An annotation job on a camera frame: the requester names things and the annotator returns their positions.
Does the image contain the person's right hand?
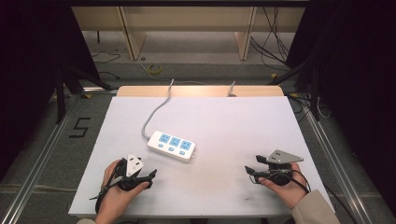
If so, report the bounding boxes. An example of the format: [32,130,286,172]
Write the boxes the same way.
[258,170,310,210]

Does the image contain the aluminium floor rail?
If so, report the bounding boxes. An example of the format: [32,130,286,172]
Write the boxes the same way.
[0,92,82,224]
[302,104,373,224]

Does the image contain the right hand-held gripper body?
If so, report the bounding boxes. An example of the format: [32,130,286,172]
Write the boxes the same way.
[265,149,304,187]

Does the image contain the bundle of black floor cables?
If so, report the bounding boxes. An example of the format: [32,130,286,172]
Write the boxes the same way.
[249,6,292,69]

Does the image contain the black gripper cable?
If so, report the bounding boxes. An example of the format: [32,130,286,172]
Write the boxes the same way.
[281,168,359,224]
[89,160,126,215]

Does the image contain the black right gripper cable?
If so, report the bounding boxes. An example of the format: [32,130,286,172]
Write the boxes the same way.
[281,168,359,224]

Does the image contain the yellow tape roll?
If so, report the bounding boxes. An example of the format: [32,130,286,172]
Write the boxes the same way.
[147,63,163,76]

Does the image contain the black metal stand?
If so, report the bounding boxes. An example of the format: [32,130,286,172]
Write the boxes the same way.
[54,64,115,125]
[266,57,322,121]

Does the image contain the grey cable with plug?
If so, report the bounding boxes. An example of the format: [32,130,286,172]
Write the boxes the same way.
[227,80,238,98]

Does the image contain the thin black floor cable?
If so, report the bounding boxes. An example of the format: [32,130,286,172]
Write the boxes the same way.
[91,49,121,80]

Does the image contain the grey power strip cable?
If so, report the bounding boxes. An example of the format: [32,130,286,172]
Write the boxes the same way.
[141,78,176,140]

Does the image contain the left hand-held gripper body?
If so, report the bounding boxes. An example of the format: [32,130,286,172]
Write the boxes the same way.
[117,153,146,191]

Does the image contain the beige wooden desk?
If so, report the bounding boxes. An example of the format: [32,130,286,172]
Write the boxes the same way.
[71,6,306,62]

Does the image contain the white table mat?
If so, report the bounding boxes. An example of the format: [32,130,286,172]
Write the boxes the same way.
[67,95,335,217]

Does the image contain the person's left hand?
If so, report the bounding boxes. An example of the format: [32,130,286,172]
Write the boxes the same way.
[94,159,150,220]

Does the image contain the white power strip blue sockets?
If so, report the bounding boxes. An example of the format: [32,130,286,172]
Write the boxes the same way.
[147,130,197,163]

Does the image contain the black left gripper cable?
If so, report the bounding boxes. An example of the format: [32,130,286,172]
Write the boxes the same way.
[89,160,126,215]

